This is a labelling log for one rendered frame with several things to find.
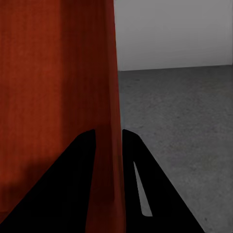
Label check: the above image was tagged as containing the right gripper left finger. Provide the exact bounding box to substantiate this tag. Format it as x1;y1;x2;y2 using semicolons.
0;129;96;233

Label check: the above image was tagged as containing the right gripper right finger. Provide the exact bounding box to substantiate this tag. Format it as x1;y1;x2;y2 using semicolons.
122;129;205;233

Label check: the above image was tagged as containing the storage box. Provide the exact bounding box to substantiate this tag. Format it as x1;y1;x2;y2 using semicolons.
0;0;127;233

